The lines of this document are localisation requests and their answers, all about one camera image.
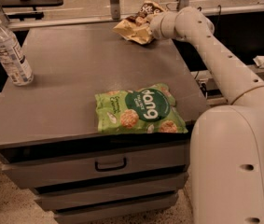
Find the brown chip bag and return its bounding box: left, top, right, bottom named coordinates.
left=112, top=0, right=167, bottom=46

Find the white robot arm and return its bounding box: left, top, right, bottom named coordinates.
left=150, top=7, right=264, bottom=224

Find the green dong chip bag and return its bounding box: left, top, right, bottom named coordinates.
left=95, top=83, right=188, bottom=134

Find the grey drawer cabinet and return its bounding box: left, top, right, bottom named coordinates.
left=0, top=23, right=207, bottom=224

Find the clear plastic water bottle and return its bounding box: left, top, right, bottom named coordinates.
left=0, top=20, right=34, bottom=86

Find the dark background table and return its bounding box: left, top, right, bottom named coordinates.
left=0, top=0, right=68, bottom=21

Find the black drawer handle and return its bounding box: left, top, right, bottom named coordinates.
left=94, top=157, right=127, bottom=173

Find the black cable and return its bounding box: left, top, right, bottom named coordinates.
left=196, top=5, right=223, bottom=21

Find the metal railing frame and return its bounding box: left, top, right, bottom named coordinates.
left=0, top=0, right=264, bottom=35

